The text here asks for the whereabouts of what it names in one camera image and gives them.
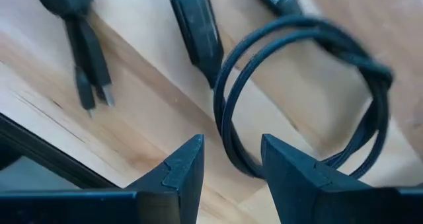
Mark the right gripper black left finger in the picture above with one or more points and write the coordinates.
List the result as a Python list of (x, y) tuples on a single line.
[(158, 204)]

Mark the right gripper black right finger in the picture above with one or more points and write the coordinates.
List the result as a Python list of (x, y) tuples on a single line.
[(314, 201)]

